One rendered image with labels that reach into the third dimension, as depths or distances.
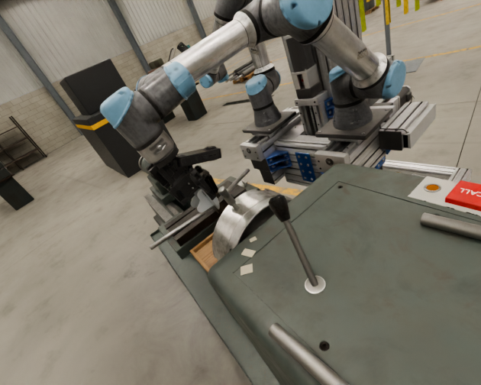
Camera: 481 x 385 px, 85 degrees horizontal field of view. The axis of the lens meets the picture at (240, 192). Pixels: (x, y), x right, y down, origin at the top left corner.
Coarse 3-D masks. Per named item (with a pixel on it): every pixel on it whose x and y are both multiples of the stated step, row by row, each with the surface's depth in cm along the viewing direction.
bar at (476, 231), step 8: (424, 216) 46; (432, 216) 46; (440, 216) 45; (424, 224) 47; (432, 224) 45; (440, 224) 45; (448, 224) 44; (456, 224) 43; (464, 224) 42; (472, 224) 42; (456, 232) 43; (464, 232) 42; (472, 232) 41; (480, 232) 41
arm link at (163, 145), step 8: (160, 136) 57; (168, 136) 59; (152, 144) 56; (160, 144) 57; (168, 144) 58; (144, 152) 57; (152, 152) 57; (160, 152) 57; (168, 152) 58; (152, 160) 58; (160, 160) 59
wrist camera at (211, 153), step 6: (192, 150) 66; (198, 150) 66; (204, 150) 65; (210, 150) 65; (216, 150) 65; (180, 156) 62; (186, 156) 62; (192, 156) 62; (198, 156) 63; (204, 156) 64; (210, 156) 65; (216, 156) 66; (180, 162) 61; (186, 162) 62; (192, 162) 63; (198, 162) 64
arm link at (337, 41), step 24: (264, 0) 67; (288, 0) 60; (312, 0) 61; (264, 24) 70; (288, 24) 65; (312, 24) 63; (336, 24) 69; (336, 48) 73; (360, 48) 76; (360, 72) 81; (384, 72) 82; (360, 96) 94; (384, 96) 87
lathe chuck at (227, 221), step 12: (252, 192) 81; (264, 192) 81; (276, 192) 83; (240, 204) 78; (252, 204) 75; (228, 216) 77; (240, 216) 74; (216, 228) 79; (228, 228) 75; (216, 240) 79; (228, 240) 74; (216, 252) 80
